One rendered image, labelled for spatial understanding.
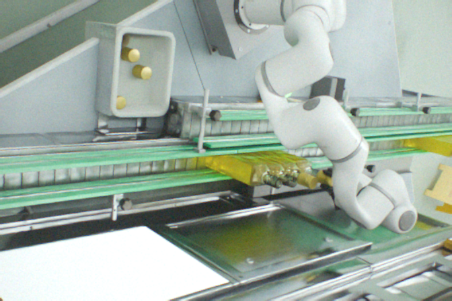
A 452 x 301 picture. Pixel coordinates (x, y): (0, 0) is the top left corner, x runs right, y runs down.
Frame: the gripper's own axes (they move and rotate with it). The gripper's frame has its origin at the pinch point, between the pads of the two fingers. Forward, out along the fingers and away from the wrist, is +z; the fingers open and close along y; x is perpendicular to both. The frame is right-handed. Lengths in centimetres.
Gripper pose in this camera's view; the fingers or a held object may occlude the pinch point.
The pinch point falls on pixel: (329, 180)
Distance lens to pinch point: 150.6
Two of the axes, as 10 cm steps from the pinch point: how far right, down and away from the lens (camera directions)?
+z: -4.3, -2.7, 8.6
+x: -8.9, 0.0, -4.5
